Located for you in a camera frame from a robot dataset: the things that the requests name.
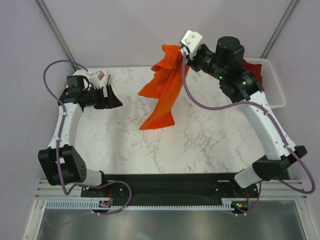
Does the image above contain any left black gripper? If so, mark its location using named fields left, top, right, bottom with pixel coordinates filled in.
left=82, top=85, right=122, bottom=110

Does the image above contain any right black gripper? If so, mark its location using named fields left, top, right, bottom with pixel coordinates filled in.
left=180, top=43, right=226, bottom=81

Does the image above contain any orange t shirt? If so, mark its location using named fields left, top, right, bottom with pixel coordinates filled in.
left=138, top=44, right=189, bottom=131

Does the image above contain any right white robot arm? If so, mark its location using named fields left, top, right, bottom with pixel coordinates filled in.
left=180, top=31, right=307, bottom=197

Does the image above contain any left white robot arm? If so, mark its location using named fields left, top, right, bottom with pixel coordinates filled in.
left=38, top=70, right=123, bottom=197

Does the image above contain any folded white t shirt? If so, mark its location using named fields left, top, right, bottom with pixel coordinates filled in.
left=73, top=69, right=88, bottom=77

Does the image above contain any red t shirt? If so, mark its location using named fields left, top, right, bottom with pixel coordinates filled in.
left=240, top=59, right=264, bottom=92

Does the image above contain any white plastic basket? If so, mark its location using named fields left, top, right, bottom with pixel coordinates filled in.
left=245, top=57, right=287, bottom=109

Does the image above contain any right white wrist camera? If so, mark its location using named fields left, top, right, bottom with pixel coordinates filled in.
left=180, top=29, right=203, bottom=60

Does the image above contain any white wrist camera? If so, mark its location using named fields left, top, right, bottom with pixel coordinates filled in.
left=87, top=69, right=110, bottom=88
left=180, top=29, right=203, bottom=60

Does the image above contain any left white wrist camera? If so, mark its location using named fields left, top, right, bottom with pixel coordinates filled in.
left=87, top=69, right=110, bottom=88

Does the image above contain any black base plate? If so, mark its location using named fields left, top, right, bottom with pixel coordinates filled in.
left=81, top=173, right=258, bottom=207

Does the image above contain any aluminium rail frame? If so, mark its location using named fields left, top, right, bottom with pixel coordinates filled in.
left=35, top=178, right=307, bottom=201

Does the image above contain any white slotted cable duct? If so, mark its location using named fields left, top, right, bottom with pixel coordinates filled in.
left=45, top=199, right=236, bottom=211

